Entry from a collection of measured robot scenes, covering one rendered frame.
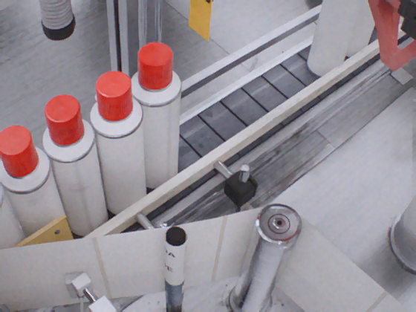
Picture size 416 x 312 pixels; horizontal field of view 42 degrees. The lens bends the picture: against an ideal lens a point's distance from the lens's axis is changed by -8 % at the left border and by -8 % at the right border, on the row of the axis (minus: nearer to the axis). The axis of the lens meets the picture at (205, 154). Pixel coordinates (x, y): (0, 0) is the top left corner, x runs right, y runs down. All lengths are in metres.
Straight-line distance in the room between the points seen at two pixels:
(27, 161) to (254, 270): 0.22
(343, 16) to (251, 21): 0.26
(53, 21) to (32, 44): 0.38
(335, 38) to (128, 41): 0.27
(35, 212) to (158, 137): 0.15
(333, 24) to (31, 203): 0.44
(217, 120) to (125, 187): 0.19
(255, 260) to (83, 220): 0.21
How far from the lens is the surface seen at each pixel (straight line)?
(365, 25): 0.82
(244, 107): 0.77
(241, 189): 0.65
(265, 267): 0.50
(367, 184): 0.74
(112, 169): 0.58
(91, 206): 0.60
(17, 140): 0.49
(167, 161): 0.64
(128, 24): 0.68
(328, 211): 0.70
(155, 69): 0.53
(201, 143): 0.73
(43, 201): 0.54
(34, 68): 0.90
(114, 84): 0.52
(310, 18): 0.79
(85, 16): 0.97
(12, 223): 0.55
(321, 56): 0.80
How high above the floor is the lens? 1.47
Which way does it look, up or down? 55 degrees down
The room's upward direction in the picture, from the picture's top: 6 degrees clockwise
